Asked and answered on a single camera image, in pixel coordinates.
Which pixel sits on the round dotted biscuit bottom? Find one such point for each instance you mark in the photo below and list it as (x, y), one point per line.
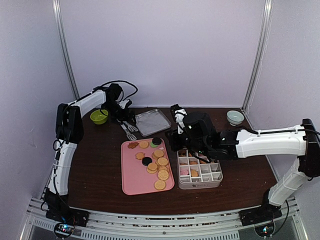
(160, 185)

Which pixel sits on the metal frame post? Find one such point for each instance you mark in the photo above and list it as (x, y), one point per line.
(260, 51)
(64, 47)

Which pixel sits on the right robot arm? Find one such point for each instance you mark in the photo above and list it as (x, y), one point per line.
(196, 132)

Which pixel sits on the round dotted biscuit top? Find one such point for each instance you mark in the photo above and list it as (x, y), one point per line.
(163, 175)

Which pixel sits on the left metal frame post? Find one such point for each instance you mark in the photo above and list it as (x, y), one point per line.
(64, 47)

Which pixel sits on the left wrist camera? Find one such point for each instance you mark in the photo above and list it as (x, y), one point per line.
(125, 104)

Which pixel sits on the celadon ceramic bowl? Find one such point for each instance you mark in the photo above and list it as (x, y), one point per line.
(234, 117)

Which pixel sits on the pink plastic tray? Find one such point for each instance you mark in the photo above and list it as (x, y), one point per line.
(138, 179)

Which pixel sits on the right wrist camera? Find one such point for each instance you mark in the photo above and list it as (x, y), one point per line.
(178, 113)

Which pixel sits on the right metal frame post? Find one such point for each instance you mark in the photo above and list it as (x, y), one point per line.
(260, 51)

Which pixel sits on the round dotted biscuit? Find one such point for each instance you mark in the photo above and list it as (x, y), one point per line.
(163, 175)
(160, 185)

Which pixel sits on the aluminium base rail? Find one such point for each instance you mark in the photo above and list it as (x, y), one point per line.
(223, 225)

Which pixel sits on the flower shaped butter cookie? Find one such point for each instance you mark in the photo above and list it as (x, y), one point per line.
(139, 155)

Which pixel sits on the green plastic bowl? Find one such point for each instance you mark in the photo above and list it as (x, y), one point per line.
(99, 117)

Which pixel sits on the brown leaf cookie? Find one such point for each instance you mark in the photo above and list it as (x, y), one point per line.
(133, 145)

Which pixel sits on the black sandwich cookie right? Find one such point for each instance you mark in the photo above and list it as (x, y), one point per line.
(156, 141)

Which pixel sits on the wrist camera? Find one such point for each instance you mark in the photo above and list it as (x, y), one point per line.
(178, 113)
(125, 104)

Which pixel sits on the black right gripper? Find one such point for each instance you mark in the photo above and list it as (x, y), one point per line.
(172, 140)

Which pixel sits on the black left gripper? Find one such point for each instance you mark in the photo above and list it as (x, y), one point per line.
(123, 117)

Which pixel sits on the black sandwich cookie centre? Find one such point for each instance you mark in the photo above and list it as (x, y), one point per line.
(146, 161)

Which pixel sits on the silver divided cookie tin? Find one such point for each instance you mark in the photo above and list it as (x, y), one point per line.
(203, 174)

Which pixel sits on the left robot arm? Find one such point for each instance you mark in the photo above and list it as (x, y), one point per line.
(69, 131)

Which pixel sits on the black sandwich cookie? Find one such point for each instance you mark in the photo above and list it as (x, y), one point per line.
(146, 161)
(156, 141)

